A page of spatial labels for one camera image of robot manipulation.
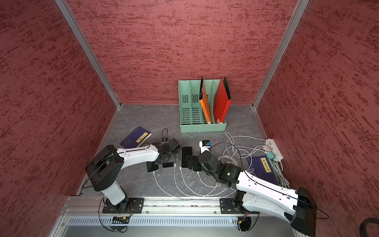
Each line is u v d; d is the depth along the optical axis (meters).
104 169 0.46
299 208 0.41
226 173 0.53
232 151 0.95
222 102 0.97
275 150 0.92
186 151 0.92
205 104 0.86
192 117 1.09
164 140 0.83
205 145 0.67
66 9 0.71
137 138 1.00
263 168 0.87
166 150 0.69
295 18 0.74
